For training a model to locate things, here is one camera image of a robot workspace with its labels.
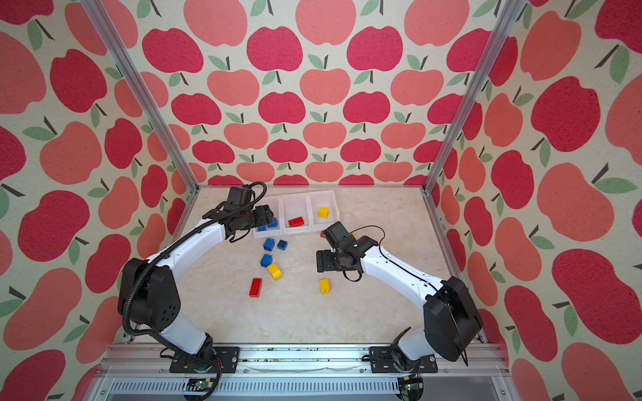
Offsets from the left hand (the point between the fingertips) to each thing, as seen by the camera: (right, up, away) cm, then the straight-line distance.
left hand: (269, 218), depth 90 cm
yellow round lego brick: (+2, -20, +1) cm, 20 cm away
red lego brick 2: (+9, -2, +18) cm, 20 cm away
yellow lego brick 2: (+20, +2, +22) cm, 30 cm away
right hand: (+22, -16, -5) cm, 28 cm away
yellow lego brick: (+20, -24, -1) cm, 32 cm away
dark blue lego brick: (+3, -11, +9) cm, 15 cm away
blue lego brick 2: (-2, -17, +6) cm, 18 cm away
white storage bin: (+17, +8, +21) cm, 29 cm away
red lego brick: (-4, -25, -2) cm, 25 cm away
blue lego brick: (-2, -11, +11) cm, 16 cm away
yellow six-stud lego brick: (+28, -3, -24) cm, 37 cm away
